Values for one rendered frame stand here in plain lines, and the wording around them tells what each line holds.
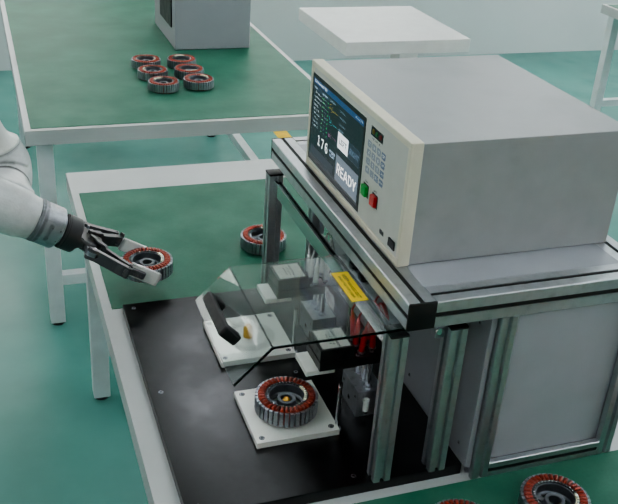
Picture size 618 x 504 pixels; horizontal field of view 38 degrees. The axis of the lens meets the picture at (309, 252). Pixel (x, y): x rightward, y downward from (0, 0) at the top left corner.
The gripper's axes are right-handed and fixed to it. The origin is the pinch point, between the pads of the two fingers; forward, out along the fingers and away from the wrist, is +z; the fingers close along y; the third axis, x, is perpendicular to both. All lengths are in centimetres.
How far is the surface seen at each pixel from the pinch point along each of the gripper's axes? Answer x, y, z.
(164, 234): -1.2, -26.2, 11.3
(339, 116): 53, 35, 2
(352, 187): 44, 43, 7
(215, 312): 21, 61, -12
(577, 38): 147, -420, 392
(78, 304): -73, -122, 37
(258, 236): 11.7, -15.3, 28.1
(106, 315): -11.0, 7.9, -5.0
